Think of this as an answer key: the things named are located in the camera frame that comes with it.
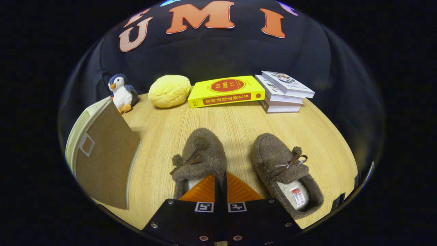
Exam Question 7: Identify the penguin plush toy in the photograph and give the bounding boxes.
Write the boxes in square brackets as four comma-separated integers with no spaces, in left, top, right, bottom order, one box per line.
[108,73,139,114]

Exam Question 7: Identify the yellow bun-shaped plush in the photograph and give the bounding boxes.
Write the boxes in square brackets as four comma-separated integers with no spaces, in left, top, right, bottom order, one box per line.
[148,75,192,109]

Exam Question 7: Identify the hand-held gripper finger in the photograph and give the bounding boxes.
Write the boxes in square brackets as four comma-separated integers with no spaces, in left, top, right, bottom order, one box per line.
[222,172,302,246]
[142,174,222,246]

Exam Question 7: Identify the brown fuzzy slipper shoe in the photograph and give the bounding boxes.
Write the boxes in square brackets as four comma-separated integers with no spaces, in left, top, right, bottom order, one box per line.
[252,133,324,220]
[170,128,227,200]

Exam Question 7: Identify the white book with bird cover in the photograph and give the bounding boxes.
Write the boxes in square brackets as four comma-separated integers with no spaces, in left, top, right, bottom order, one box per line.
[261,70,315,99]

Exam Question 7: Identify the brown cardboard storage box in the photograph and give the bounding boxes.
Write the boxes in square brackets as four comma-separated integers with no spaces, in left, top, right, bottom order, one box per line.
[65,97,142,210]

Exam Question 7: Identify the yellow book with red label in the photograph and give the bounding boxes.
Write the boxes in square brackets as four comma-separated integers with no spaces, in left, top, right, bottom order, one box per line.
[187,76,266,109]

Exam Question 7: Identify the white paperback book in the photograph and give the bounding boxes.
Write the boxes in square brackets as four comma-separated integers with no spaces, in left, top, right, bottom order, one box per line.
[255,74,304,104]

